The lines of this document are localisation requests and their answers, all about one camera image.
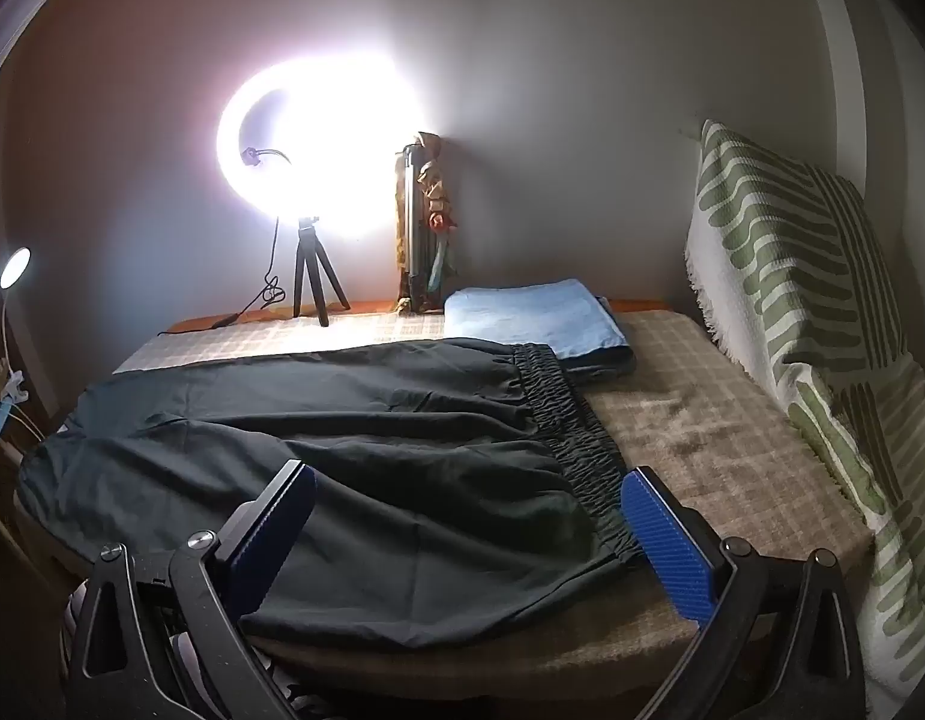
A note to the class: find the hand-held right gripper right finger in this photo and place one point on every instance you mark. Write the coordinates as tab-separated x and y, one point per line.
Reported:
668	547

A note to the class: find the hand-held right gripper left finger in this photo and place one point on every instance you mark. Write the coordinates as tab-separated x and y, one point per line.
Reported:
282	532

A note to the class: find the black pants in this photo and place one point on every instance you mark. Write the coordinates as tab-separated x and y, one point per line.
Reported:
357	450

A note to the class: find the beige checked blanket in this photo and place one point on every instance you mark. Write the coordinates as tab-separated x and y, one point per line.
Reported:
717	427

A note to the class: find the folded dark cloth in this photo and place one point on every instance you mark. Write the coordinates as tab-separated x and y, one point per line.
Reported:
605	369

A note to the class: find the small black tripod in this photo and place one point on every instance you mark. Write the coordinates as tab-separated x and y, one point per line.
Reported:
312	270

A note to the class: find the folded light blue cloth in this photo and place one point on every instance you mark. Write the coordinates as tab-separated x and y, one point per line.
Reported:
530	315

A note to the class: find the green patterned white blanket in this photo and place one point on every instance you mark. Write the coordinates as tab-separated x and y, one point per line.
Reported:
792	277

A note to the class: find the folded silver tripod stand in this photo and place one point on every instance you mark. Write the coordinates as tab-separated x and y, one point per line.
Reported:
411	240

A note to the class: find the white clip lamp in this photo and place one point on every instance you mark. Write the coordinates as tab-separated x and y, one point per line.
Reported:
15	268

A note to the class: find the black gooseneck phone holder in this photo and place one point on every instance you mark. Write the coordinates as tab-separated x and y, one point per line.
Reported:
263	154

